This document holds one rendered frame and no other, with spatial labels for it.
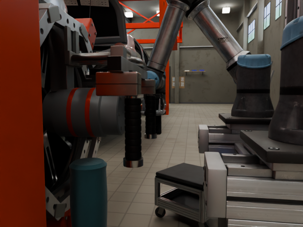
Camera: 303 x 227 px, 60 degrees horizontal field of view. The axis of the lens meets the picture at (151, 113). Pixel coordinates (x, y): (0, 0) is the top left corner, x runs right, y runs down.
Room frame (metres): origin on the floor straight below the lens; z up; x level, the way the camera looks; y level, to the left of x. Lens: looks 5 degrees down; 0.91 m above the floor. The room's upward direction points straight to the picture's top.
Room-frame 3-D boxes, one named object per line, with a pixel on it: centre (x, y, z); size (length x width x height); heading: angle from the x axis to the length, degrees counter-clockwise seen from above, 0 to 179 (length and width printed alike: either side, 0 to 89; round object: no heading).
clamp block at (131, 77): (0.57, 0.07, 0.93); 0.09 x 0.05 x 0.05; 84
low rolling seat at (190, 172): (1.83, -0.29, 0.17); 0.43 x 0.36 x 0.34; 48
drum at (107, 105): (0.75, 0.18, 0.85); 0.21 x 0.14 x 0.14; 84
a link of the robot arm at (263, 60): (0.99, -0.38, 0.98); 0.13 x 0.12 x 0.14; 167
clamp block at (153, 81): (0.90, 0.03, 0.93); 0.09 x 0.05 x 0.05; 84
